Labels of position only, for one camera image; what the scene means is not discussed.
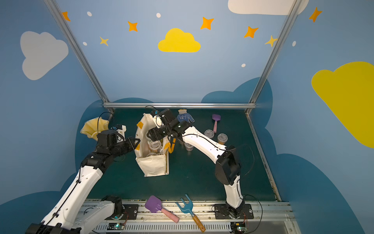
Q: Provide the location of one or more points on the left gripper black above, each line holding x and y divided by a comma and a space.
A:
126, 145

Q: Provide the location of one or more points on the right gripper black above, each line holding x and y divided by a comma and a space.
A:
158, 133

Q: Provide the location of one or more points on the seed jar purple seeds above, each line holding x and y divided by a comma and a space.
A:
189, 147

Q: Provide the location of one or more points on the white canvas bag yellow handles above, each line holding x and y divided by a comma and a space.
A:
151, 156

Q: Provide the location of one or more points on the seed jar pink seeds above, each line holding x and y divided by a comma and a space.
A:
209, 133

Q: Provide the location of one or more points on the seed jar clear lid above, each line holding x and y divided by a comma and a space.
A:
222, 138

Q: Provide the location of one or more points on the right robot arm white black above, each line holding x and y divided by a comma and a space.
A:
227, 162

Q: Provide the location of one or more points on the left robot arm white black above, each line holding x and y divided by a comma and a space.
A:
62, 219

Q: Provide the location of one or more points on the blue white work glove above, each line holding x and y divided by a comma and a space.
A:
183, 115

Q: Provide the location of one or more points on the yellow ruffled vase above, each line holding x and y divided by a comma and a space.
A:
94, 126

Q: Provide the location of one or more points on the left circuit board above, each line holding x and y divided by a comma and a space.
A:
116, 226

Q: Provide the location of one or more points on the circuit board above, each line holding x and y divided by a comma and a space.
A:
116, 226
238, 228

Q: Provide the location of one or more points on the right circuit board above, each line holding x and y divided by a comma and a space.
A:
238, 228

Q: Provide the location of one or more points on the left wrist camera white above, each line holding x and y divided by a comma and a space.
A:
121, 129

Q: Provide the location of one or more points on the aluminium back rail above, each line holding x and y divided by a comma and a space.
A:
180, 105

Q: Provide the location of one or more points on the small purple shovel pink handle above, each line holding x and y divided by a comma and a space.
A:
216, 118

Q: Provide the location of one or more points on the large purple shovel pink handle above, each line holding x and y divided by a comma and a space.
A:
154, 204

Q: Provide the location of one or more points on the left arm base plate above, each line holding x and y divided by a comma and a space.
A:
130, 212

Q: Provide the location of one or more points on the teal garden fork wooden handle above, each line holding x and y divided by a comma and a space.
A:
187, 209

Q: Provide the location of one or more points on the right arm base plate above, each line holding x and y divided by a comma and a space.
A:
222, 211

